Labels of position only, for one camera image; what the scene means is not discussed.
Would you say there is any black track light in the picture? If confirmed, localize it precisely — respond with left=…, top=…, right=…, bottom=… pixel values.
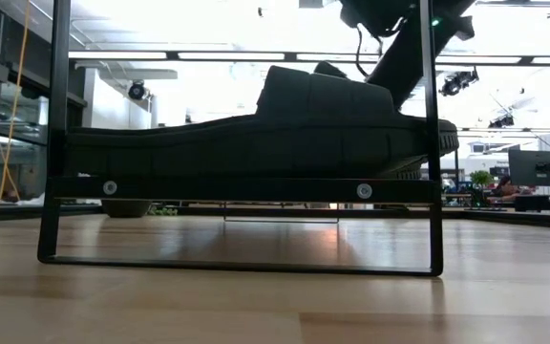
left=439, top=66, right=480, bottom=97
left=488, top=113, right=516, bottom=129

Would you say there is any wooden shelf black metal frame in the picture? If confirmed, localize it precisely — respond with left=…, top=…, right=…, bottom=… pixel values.
left=37, top=0, right=444, bottom=278

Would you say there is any background green plant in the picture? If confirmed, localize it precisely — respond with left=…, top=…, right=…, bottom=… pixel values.
left=469, top=169, right=496, bottom=200

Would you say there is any dark computer monitor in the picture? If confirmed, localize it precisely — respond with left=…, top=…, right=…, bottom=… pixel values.
left=508, top=149, right=550, bottom=188

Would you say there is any small potted green plant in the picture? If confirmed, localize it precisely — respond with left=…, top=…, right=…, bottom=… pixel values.
left=100, top=199, right=179, bottom=219

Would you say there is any person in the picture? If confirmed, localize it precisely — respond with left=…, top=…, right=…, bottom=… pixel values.
left=492, top=175, right=520, bottom=202

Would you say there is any round black ceiling spotlight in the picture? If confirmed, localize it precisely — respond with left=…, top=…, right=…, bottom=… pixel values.
left=128, top=79, right=148, bottom=101

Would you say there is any yellow cable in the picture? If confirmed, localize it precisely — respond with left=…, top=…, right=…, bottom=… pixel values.
left=0, top=0, right=32, bottom=202

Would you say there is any black metal table frame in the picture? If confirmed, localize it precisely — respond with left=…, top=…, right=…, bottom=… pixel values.
left=0, top=203, right=550, bottom=231

